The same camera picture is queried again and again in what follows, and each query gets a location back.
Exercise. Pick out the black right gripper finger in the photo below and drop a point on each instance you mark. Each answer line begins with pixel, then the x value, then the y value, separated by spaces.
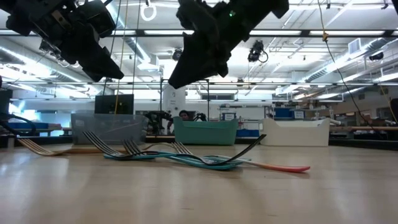
pixel 196 65

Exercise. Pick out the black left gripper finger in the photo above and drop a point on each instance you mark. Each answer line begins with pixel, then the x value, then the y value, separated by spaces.
pixel 99 62

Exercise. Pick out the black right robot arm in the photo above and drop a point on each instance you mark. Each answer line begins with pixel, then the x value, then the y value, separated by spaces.
pixel 270 6

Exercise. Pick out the black background robot arm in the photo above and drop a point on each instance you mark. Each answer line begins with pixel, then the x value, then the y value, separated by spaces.
pixel 200 117
pixel 158 116

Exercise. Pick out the white pillar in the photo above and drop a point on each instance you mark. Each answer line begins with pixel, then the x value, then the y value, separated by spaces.
pixel 174 99

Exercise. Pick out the black monitor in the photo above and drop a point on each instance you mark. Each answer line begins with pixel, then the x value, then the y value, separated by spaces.
pixel 107 105

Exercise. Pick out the black overhead light bar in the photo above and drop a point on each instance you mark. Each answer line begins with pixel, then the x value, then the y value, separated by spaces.
pixel 140 32

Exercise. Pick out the person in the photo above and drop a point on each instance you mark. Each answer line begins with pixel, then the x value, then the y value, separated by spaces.
pixel 184 115

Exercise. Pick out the small framed sign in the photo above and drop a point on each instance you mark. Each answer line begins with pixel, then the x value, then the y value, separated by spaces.
pixel 229 117

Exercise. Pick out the teal plastic bin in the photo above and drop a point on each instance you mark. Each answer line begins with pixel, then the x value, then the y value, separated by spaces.
pixel 205 132

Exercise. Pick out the translucent grey plastic bin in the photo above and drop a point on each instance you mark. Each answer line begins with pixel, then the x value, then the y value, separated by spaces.
pixel 93 130

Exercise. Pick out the black equipment box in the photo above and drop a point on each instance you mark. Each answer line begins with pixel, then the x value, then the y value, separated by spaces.
pixel 5 102

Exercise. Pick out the blue crate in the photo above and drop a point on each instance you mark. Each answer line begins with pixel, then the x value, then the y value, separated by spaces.
pixel 248 133

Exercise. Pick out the blue storage box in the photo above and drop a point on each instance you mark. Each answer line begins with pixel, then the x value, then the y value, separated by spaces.
pixel 283 113

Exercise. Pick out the white plastic bin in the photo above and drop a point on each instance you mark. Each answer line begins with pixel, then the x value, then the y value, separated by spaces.
pixel 295 133

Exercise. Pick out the black ceiling device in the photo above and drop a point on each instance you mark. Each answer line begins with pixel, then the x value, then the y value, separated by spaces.
pixel 376 56

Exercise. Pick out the wooden workbench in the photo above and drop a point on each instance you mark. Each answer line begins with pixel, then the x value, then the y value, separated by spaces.
pixel 367 128

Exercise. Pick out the black ceiling camera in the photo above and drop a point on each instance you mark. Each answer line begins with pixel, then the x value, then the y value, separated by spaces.
pixel 255 51
pixel 177 55

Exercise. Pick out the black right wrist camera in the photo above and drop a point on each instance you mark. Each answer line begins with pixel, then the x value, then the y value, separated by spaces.
pixel 196 15

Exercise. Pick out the silver ceiling duct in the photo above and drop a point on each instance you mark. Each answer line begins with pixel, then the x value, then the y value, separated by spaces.
pixel 136 48

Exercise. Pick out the black metal frame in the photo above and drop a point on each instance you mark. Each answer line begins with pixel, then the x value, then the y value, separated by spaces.
pixel 160 93

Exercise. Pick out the black table edge rail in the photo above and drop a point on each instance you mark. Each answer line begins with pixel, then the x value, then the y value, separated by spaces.
pixel 357 144

